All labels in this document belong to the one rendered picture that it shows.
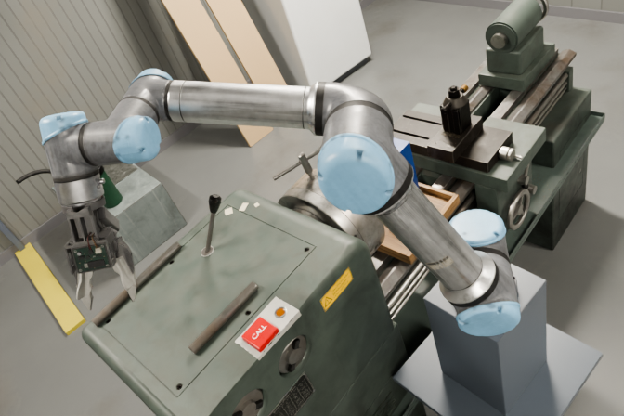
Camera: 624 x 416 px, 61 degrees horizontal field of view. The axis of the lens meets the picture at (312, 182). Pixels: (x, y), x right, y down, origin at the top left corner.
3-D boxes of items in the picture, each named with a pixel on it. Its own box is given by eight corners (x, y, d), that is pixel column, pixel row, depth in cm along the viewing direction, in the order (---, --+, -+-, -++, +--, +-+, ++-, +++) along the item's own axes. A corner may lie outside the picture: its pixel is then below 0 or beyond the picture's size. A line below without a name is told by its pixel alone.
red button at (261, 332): (262, 354, 110) (258, 349, 108) (243, 341, 114) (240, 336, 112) (280, 332, 112) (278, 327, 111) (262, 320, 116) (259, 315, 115)
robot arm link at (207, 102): (396, 67, 93) (130, 55, 98) (396, 102, 85) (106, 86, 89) (391, 121, 100) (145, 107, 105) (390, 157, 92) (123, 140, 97)
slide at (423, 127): (487, 173, 176) (487, 162, 173) (383, 145, 203) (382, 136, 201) (513, 141, 184) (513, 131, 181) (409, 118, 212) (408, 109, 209)
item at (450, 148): (453, 162, 178) (452, 151, 174) (428, 156, 184) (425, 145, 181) (483, 127, 187) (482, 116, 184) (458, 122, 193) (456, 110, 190)
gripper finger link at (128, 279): (128, 312, 95) (101, 271, 92) (133, 298, 101) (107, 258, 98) (144, 304, 95) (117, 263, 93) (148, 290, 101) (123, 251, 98)
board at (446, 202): (411, 265, 164) (409, 256, 162) (326, 227, 187) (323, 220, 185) (460, 202, 178) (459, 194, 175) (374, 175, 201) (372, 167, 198)
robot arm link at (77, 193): (59, 175, 94) (107, 168, 95) (66, 200, 95) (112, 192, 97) (47, 186, 87) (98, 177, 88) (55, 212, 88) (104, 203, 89)
